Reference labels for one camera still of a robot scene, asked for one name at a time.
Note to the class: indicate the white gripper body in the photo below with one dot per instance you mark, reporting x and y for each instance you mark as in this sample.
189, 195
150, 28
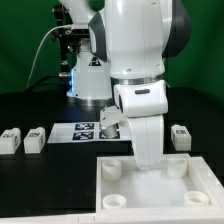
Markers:
147, 137

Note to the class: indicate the white square tabletop part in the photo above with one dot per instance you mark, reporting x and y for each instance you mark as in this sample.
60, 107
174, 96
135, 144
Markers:
181, 189

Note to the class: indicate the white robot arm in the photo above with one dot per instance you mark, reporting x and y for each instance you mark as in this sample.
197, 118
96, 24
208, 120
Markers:
132, 37

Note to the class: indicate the white sheet with markers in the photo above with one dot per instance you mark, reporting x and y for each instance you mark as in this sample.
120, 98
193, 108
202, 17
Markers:
76, 133

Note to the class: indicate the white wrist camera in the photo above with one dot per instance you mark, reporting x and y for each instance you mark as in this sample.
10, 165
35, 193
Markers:
109, 118

